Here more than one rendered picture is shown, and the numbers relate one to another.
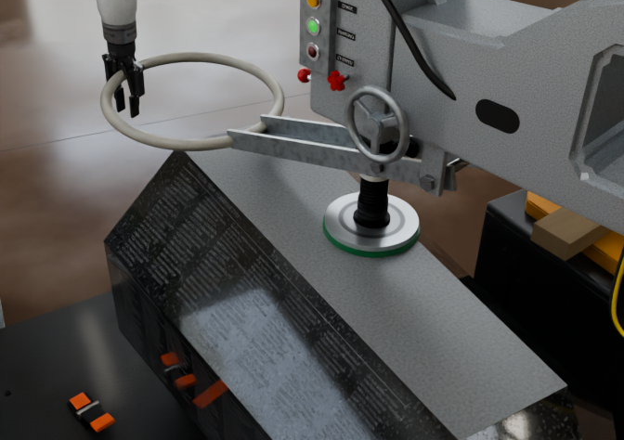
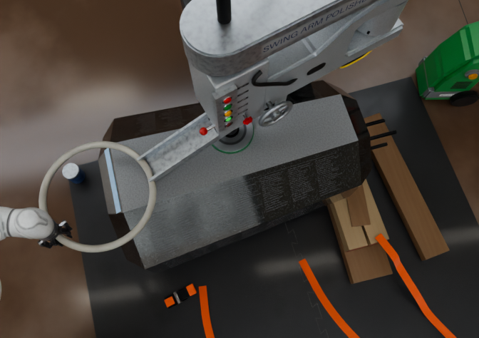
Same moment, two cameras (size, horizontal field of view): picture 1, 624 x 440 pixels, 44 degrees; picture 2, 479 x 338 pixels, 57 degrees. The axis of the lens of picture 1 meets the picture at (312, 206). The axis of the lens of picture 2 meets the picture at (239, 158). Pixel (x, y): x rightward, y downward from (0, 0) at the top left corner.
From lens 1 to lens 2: 157 cm
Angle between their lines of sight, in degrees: 52
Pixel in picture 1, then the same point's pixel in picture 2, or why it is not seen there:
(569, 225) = not seen: hidden behind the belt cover
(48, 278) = (59, 320)
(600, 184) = (352, 51)
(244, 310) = (249, 202)
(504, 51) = (319, 53)
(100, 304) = (96, 288)
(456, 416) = (347, 137)
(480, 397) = (341, 125)
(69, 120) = not seen: outside the picture
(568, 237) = not seen: hidden behind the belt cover
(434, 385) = (331, 139)
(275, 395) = (293, 200)
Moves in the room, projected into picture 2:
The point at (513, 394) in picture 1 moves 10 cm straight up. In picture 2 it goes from (341, 114) to (346, 105)
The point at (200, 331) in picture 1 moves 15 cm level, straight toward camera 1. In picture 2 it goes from (241, 225) to (272, 227)
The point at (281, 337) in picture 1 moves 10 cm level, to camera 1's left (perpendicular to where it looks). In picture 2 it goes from (274, 189) to (269, 210)
